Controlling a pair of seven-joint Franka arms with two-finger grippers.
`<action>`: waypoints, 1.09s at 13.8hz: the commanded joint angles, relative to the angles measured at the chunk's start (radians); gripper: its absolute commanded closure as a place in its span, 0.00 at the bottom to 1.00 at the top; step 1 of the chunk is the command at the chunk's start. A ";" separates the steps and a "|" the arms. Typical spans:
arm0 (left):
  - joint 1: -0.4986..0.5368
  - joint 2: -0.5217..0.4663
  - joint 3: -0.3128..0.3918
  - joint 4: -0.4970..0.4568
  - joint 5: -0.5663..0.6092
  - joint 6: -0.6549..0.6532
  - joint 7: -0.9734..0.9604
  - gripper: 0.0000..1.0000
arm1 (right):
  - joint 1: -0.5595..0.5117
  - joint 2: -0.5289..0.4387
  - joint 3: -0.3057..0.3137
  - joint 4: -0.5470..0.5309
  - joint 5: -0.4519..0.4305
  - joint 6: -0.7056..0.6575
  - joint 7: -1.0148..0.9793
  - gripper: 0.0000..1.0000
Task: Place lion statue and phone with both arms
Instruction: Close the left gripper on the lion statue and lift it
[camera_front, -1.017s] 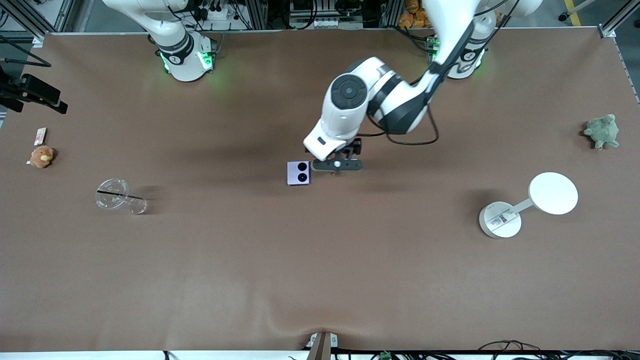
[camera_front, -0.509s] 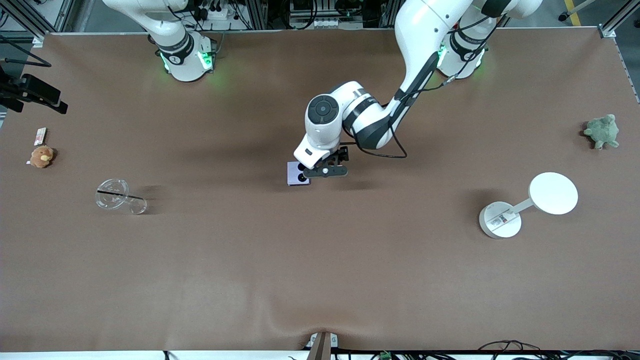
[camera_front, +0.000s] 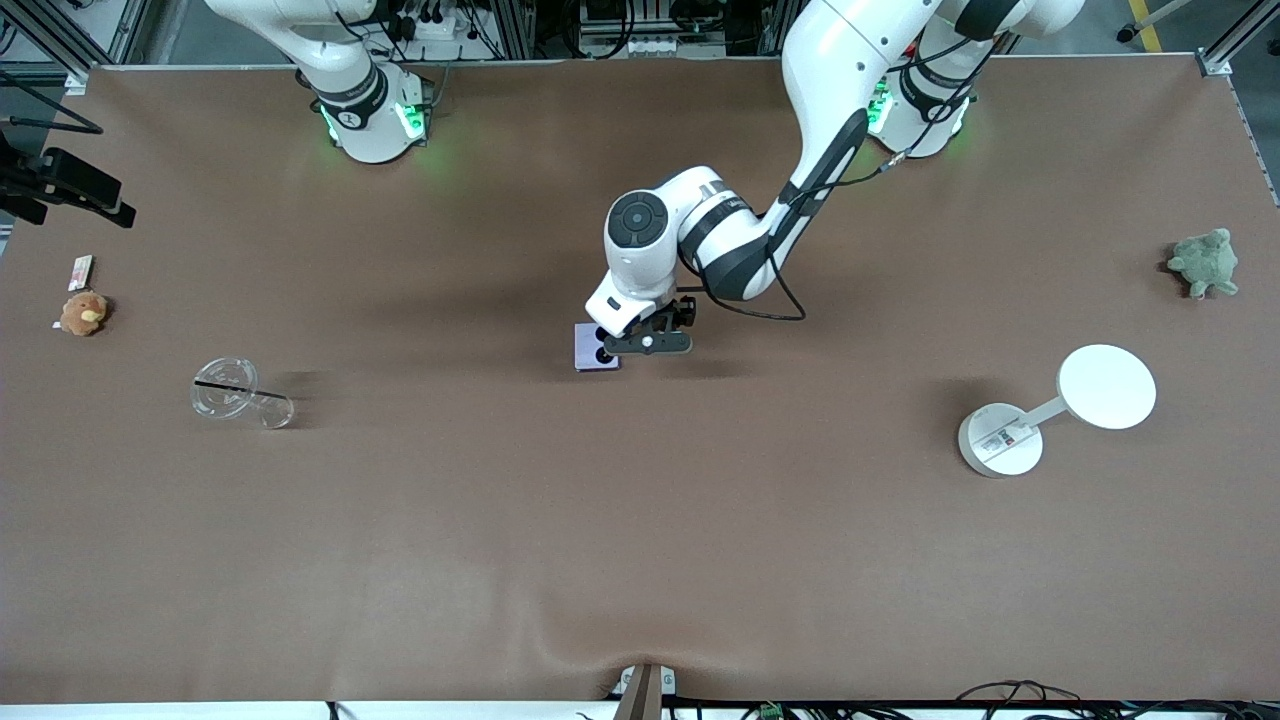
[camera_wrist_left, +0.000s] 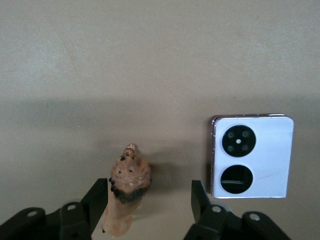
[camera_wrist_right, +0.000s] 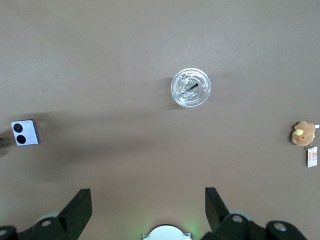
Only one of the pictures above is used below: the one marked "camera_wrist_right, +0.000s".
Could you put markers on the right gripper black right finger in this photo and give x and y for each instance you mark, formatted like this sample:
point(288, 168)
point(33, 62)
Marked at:
point(225, 227)

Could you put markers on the black drinking straw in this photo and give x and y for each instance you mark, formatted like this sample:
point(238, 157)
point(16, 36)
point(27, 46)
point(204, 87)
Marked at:
point(191, 88)

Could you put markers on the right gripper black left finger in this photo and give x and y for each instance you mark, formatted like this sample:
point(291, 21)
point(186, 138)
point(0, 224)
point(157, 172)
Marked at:
point(70, 220)

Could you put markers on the white folding phone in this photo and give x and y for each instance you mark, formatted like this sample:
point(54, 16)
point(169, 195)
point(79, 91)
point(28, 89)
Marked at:
point(30, 132)

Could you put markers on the clear plastic cup with lid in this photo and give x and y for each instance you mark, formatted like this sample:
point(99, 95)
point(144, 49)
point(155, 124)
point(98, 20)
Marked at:
point(180, 97)

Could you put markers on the brown plush toy with tag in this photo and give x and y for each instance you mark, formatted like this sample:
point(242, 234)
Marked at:
point(302, 135)

